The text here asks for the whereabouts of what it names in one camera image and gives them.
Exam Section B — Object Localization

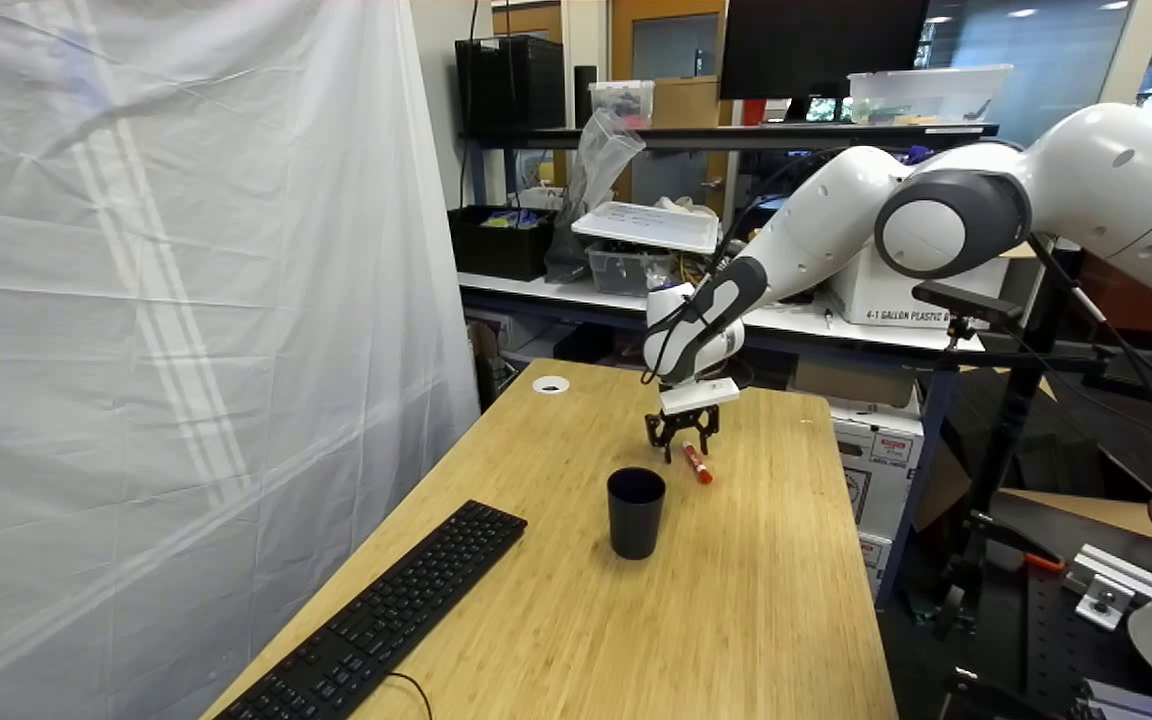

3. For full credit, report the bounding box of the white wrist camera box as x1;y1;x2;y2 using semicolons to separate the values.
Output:
661;377;741;415

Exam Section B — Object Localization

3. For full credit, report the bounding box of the white round table grommet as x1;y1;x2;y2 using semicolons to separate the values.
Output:
533;377;570;396

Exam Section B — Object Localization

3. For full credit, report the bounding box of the black storage bin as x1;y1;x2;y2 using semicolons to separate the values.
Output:
447;203;551;281

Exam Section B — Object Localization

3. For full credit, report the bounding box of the black plastic cup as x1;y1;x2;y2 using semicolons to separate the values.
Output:
609;468;667;560

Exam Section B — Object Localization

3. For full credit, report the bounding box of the white storage box on shelf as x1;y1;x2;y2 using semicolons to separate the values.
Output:
828;234;1012;330

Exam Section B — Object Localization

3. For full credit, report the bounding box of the black camera tripod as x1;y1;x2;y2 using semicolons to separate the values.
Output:
908;275;1072;720

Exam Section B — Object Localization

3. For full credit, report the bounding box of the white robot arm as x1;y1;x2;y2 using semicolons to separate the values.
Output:
640;105;1152;454

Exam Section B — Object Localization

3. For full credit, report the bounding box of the black keyboard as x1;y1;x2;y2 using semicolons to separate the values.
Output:
219;501;526;720

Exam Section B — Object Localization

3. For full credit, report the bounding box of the white curtain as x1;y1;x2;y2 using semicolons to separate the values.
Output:
0;0;476;720

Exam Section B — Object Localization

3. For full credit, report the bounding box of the aluminium bracket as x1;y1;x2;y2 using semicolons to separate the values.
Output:
1064;542;1152;630

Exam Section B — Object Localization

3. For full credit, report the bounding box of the black monitor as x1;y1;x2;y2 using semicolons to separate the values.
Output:
719;0;927;99

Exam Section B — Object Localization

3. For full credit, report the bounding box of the red marker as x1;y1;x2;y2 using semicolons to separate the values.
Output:
682;444;715;482

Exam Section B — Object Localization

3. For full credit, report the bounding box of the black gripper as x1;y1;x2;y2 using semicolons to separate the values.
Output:
646;408;719;454

